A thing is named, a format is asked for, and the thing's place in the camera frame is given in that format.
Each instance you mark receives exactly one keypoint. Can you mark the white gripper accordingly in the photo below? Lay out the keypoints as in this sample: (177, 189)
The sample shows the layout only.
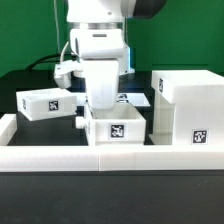
(101, 79)

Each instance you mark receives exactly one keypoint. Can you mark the white front drawer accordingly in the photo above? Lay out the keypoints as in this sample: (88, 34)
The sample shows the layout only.
(123, 124)

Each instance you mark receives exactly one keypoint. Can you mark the white drawer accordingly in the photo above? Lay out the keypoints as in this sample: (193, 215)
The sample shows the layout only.
(123, 124)
(46, 103)

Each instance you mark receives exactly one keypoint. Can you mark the white drawer cabinet box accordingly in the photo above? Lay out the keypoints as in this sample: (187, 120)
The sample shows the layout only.
(188, 107)

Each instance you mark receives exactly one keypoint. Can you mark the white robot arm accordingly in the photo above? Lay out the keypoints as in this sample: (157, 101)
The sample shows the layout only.
(98, 39)

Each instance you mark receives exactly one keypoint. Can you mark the white rear drawer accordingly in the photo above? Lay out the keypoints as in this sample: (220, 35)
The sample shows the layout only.
(46, 103)

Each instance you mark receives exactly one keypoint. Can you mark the white marker sheet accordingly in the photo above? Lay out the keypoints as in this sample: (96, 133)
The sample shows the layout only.
(136, 99)

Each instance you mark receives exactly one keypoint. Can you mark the white U-shaped fence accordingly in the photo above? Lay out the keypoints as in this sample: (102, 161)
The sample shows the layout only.
(103, 158)

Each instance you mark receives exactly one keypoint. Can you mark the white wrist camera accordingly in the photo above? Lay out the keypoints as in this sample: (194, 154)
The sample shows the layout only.
(63, 70)

